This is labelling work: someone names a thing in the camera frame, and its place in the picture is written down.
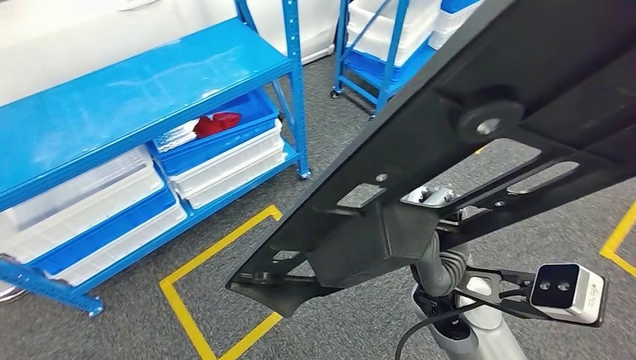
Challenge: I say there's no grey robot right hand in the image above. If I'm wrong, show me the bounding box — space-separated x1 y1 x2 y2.
400 184 493 299

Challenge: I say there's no black plastic bracket part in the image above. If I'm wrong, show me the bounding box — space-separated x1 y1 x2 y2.
226 0 636 319

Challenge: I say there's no blue metal shelf rack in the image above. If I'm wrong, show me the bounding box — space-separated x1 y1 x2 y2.
0 0 313 317

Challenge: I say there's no blue wheeled metal rack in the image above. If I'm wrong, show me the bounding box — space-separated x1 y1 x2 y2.
330 0 485 120

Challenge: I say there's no white plastic tray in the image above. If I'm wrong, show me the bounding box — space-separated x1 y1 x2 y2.
43 201 188 288
346 0 443 68
0 166 166 266
166 118 284 200
181 141 290 211
427 7 478 51

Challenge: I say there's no blue plastic tray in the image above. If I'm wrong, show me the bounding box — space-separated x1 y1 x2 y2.
148 89 281 177
343 37 438 86
28 187 179 278
441 0 485 15

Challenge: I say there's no red cloth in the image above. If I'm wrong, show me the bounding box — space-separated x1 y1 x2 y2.
192 111 243 140

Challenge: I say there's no white cloth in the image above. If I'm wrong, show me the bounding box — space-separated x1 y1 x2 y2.
156 118 200 152

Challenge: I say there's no white car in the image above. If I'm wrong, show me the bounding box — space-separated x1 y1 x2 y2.
0 0 344 108

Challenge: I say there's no round metal stand base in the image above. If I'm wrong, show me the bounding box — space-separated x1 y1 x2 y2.
0 280 29 304

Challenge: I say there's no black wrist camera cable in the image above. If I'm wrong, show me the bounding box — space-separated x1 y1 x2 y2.
394 298 483 360

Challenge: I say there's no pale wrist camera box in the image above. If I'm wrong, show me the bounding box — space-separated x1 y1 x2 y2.
454 263 608 328

